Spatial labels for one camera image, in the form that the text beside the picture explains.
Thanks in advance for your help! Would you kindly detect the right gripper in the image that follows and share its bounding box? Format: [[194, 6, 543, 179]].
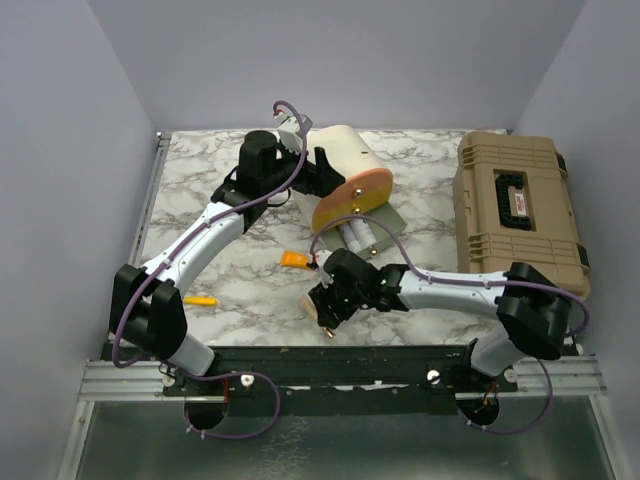
[[308, 276, 366, 329]]

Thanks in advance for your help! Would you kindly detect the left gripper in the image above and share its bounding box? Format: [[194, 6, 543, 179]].
[[263, 139, 346, 198]]

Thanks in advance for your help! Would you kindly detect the cream round drawer organizer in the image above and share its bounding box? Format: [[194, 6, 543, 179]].
[[293, 125, 389, 228]]

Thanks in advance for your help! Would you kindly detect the peach top drawer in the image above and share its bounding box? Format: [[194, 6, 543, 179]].
[[312, 168, 394, 216]]

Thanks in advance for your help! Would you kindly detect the yellow drawer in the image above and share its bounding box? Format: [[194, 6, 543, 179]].
[[311, 183, 393, 233]]

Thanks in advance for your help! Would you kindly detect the lavender white bottle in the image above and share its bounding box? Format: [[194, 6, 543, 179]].
[[339, 223, 362, 253]]

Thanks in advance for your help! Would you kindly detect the beige gold concealer tube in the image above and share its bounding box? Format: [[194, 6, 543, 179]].
[[299, 295, 335, 339]]

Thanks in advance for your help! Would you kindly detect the white blue tube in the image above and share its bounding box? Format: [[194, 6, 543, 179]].
[[349, 219, 376, 249]]

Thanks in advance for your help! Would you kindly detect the orange sunscreen tube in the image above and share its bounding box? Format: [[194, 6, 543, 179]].
[[280, 251, 312, 270]]

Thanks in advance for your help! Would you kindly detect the grey bottom drawer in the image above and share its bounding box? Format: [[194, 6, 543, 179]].
[[327, 203, 407, 260]]

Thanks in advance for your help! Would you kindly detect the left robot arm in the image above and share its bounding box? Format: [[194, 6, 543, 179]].
[[109, 130, 345, 395]]

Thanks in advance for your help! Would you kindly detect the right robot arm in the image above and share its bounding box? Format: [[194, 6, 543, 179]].
[[301, 249, 571, 391]]

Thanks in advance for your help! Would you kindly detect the yellow mascara tube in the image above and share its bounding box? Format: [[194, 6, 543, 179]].
[[183, 297, 218, 307]]

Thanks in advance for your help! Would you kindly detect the tan plastic tool case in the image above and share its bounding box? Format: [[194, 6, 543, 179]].
[[453, 131, 591, 299]]

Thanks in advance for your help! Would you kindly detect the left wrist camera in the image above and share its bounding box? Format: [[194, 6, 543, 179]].
[[273, 109, 313, 153]]

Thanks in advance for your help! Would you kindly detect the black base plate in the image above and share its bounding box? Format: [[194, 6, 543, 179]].
[[151, 345, 516, 417]]

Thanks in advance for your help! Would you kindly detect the aluminium rail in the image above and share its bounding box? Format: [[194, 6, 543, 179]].
[[79, 356, 607, 402]]

